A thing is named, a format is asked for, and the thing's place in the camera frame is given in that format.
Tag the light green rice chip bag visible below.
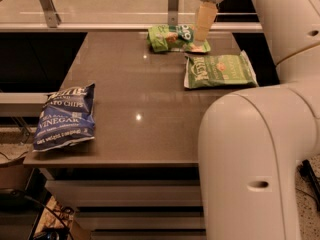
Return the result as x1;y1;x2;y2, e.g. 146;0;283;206
147;24;211;54

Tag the grey drawer cabinet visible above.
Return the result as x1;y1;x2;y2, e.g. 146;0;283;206
22;31;281;240

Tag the left metal railing post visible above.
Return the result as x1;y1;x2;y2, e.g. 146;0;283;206
39;0;61;28

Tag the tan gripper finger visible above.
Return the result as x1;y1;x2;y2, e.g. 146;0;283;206
194;2;218;46

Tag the black floor cable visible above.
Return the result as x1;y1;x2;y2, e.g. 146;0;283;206
295;187;318;205

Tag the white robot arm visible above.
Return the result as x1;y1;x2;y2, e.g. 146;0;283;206
198;0;320;240

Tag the dark green chip bag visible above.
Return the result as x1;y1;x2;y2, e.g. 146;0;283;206
184;51;258;89

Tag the blue kettle chip bag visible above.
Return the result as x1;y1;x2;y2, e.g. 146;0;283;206
33;84;95;152

